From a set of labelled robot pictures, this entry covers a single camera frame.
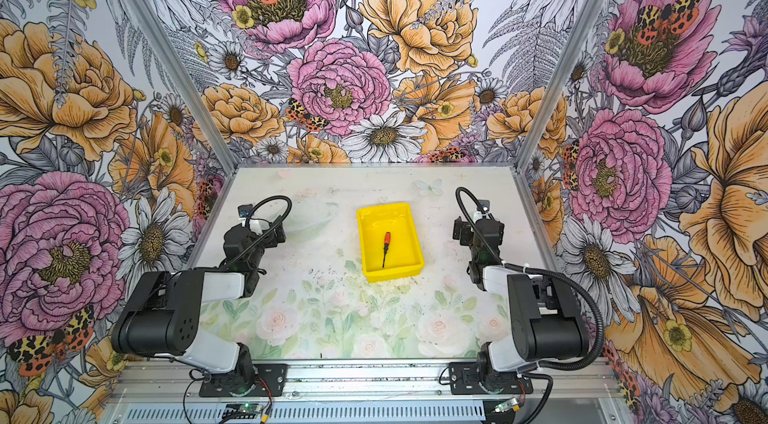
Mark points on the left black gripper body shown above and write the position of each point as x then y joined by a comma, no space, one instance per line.
267,242

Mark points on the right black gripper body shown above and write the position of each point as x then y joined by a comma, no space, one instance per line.
468,236

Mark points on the red handled screwdriver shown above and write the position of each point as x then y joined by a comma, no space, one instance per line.
386,246

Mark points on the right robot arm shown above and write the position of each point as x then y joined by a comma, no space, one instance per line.
545,330

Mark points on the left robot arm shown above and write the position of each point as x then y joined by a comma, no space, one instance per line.
161,318

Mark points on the yellow plastic bin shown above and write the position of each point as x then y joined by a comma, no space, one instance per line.
405,258

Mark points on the left green circuit board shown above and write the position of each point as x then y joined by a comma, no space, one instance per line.
250,412

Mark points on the green circuit board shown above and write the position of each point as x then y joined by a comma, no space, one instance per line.
509,405
250,412

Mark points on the right green circuit board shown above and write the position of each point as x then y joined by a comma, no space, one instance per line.
509,405

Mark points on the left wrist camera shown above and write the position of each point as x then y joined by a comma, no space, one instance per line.
244,211

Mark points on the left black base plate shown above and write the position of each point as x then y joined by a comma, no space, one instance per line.
264,380

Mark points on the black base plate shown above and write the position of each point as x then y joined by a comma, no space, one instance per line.
470,378
264,380

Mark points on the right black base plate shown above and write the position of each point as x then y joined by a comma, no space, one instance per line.
470,378

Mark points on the aluminium front rail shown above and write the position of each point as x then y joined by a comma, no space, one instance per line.
314,381

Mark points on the white vented cable duct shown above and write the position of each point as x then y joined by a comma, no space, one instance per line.
323,412

